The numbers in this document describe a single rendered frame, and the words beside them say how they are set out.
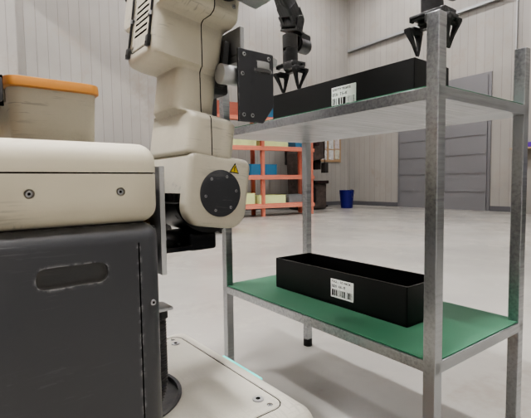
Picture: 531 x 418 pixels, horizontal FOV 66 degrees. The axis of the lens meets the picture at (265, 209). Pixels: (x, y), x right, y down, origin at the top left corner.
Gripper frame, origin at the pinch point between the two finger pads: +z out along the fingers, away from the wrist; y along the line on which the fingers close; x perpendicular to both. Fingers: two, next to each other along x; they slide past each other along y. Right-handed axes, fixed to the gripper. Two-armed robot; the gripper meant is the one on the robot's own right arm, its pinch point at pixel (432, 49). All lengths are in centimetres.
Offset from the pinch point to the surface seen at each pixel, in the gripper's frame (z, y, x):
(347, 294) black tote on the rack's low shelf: 70, 23, 9
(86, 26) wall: -294, 848, -164
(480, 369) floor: 111, 11, -55
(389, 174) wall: 34, 643, -925
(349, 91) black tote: 8.2, 21.1, 8.8
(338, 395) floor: 110, 34, 2
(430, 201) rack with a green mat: 39.1, -12.6, 24.0
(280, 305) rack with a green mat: 74, 40, 22
